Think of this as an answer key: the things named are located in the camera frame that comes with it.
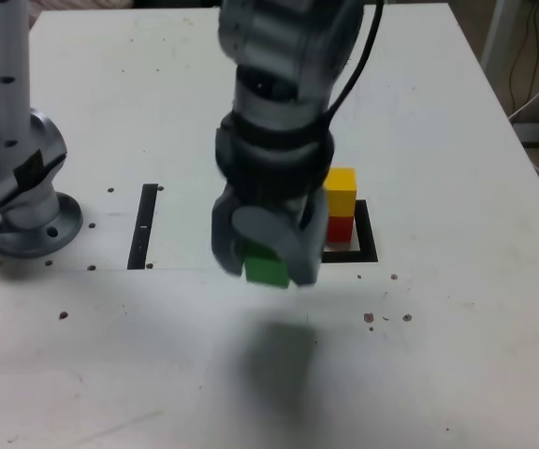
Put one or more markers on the black tape strip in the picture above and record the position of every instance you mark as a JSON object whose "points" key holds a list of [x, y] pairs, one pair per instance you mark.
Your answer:
{"points": [[141, 234]]}

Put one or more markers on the white metal frame leg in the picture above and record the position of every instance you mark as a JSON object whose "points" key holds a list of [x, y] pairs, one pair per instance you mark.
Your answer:
{"points": [[494, 37]]}

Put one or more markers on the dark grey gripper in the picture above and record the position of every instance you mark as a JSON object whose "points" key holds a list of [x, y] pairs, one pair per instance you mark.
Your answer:
{"points": [[269, 194]]}

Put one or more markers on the red cube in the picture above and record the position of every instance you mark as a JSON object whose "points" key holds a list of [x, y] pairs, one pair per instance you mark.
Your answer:
{"points": [[340, 229]]}

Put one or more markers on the grey power strip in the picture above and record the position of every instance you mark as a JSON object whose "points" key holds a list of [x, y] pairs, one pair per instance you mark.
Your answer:
{"points": [[536, 133]]}

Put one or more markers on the black tape square outline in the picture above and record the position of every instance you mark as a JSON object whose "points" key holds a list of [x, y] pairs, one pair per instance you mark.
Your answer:
{"points": [[368, 234]]}

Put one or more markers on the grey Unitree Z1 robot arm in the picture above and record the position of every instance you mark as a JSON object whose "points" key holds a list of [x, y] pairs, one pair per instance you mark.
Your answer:
{"points": [[12, 140]]}

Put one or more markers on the green cube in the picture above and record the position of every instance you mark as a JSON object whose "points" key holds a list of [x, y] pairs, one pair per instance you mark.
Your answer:
{"points": [[265, 269]]}

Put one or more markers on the yellow cube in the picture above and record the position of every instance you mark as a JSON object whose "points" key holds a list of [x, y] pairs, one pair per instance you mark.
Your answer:
{"points": [[342, 192]]}

